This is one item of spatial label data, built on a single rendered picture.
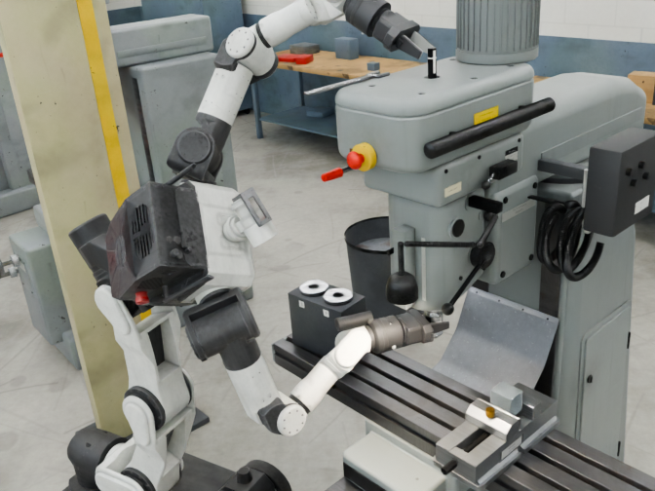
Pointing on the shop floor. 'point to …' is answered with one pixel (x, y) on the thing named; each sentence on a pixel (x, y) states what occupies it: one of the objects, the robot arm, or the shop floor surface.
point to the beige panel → (76, 164)
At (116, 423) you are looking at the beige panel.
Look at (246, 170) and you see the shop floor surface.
